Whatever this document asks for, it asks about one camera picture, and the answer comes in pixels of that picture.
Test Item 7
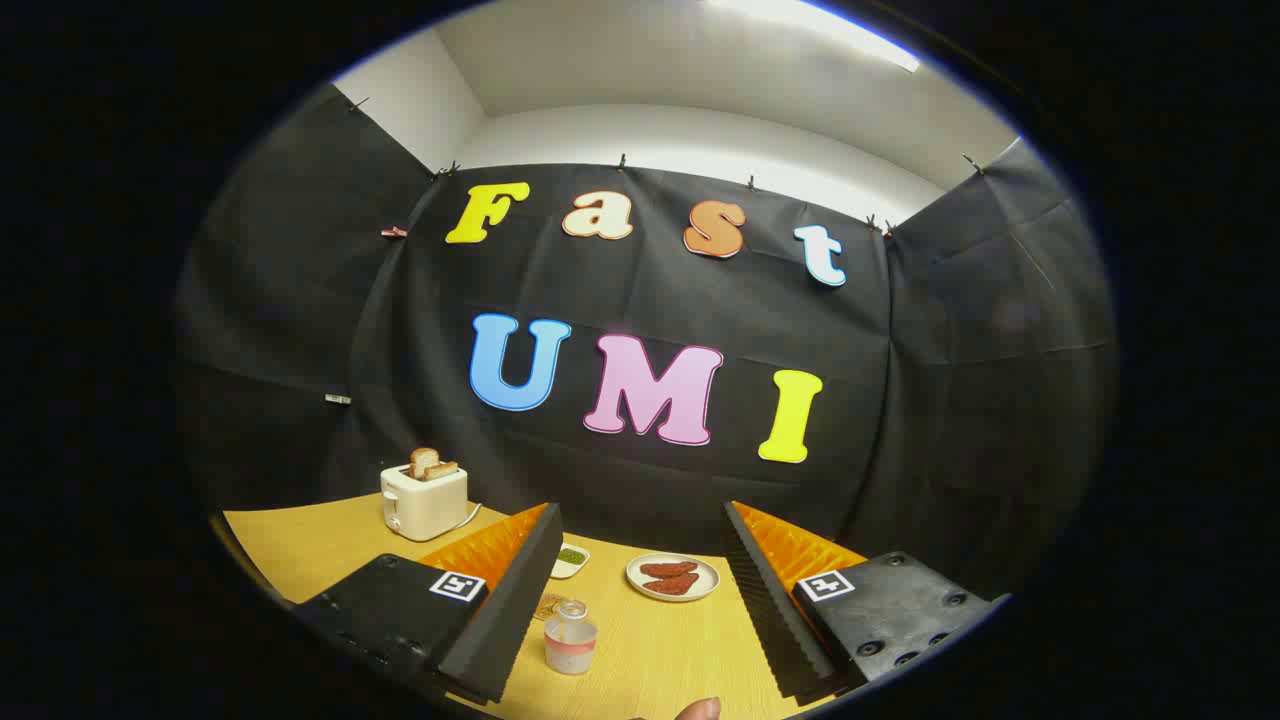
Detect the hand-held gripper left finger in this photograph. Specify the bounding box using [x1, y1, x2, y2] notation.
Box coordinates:
[295, 502, 564, 706]

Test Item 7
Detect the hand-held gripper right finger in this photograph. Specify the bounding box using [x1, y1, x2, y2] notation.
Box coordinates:
[722, 500, 1011, 701]

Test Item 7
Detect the clear juice bottle pink label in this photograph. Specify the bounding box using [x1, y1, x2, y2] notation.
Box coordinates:
[544, 600, 599, 676]

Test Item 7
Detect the white plate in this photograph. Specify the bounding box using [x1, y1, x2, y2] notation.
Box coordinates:
[626, 553, 721, 603]

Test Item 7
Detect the wooden table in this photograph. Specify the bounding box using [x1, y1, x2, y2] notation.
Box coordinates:
[222, 492, 871, 720]

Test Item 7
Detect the cream toaster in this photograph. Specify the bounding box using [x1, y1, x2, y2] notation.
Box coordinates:
[380, 465, 469, 543]

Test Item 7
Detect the black backdrop cloth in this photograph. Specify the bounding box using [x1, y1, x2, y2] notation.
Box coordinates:
[175, 85, 1116, 601]

